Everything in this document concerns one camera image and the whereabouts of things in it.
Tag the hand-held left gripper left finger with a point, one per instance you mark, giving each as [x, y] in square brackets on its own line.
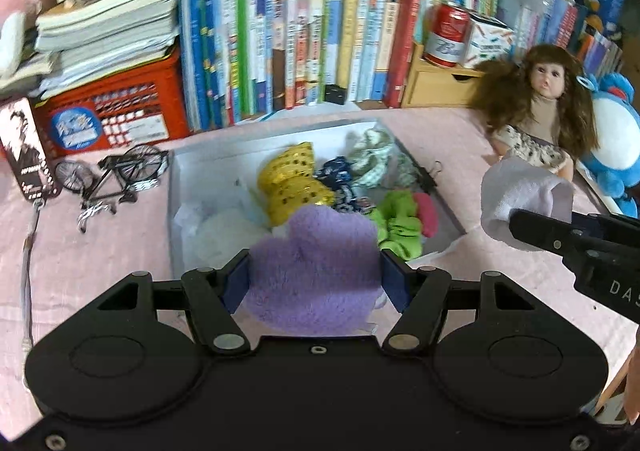
[240, 278]

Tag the white printed carton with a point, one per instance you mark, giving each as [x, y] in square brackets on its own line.
[492, 41]

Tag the brown-haired doll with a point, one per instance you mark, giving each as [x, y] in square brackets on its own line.
[547, 81]

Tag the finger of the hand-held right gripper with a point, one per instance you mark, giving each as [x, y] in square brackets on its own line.
[540, 231]
[597, 226]

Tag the person's right forearm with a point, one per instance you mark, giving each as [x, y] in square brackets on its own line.
[633, 381]

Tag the wooden drawer box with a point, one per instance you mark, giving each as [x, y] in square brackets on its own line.
[435, 83]

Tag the yellow sequined cloth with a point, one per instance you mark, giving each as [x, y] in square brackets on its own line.
[292, 181]

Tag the white towel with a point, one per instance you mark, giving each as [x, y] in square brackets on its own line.
[520, 186]

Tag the purple plush toy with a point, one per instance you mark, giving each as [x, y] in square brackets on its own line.
[310, 271]

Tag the black smartphone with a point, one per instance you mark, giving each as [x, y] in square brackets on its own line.
[25, 146]

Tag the stack of flat paperbacks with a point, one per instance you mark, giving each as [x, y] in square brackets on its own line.
[115, 16]

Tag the row of colourful books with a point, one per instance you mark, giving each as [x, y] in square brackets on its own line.
[310, 31]

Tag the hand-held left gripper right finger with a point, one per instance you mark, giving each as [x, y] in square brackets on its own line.
[395, 278]

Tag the pink soft item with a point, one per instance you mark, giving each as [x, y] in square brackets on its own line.
[427, 213]

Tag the black miniature bicycle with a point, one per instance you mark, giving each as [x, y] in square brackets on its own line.
[120, 171]

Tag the red plastic crate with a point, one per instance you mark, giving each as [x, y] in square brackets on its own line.
[150, 91]

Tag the white cardboard box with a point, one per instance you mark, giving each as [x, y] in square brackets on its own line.
[225, 156]

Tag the red drink can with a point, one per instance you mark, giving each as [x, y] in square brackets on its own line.
[447, 36]

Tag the dark blue patterned cloth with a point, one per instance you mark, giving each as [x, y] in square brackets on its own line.
[345, 181]

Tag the white fluffy plush toy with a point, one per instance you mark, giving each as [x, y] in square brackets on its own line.
[225, 238]

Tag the blue plush toy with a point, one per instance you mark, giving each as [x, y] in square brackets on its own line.
[612, 146]

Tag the bright green cloth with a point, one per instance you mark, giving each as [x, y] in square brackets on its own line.
[400, 226]

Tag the small black box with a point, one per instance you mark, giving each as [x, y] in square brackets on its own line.
[336, 95]

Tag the black binder clip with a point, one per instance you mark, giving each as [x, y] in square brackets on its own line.
[431, 176]

